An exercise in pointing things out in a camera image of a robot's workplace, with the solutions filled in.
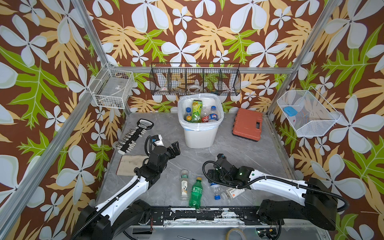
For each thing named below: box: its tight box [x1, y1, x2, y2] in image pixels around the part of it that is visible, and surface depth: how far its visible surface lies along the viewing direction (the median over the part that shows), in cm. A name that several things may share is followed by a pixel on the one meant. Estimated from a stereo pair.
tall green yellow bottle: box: [191, 99, 203, 123], surface depth 92 cm
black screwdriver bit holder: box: [115, 118, 154, 155], surface depth 107 cm
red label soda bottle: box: [201, 105, 210, 123], surface depth 95 cm
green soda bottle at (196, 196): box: [189, 177, 203, 210], surface depth 79 cm
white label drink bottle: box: [180, 169, 190, 201], surface depth 80 cm
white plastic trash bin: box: [178, 93, 224, 148], surface depth 90 cm
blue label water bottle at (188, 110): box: [185, 107, 192, 117], surface depth 95 cm
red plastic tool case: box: [232, 108, 263, 142], surface depth 109 cm
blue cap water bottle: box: [208, 105, 219, 121], surface depth 88 cm
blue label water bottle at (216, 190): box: [210, 182, 221, 201], surface depth 81 cm
